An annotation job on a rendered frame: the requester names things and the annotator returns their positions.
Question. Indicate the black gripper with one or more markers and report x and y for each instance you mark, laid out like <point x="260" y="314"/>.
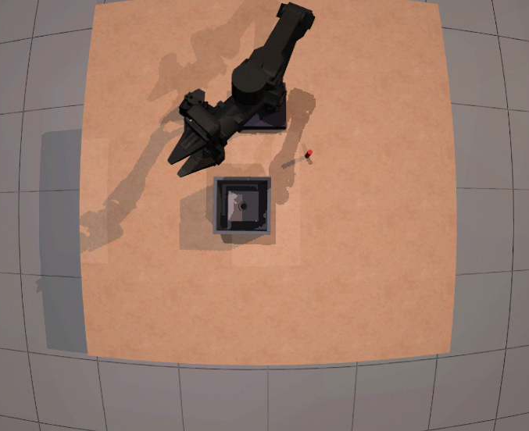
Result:
<point x="205" y="137"/>

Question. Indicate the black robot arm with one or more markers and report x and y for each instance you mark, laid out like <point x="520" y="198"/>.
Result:
<point x="257" y="83"/>

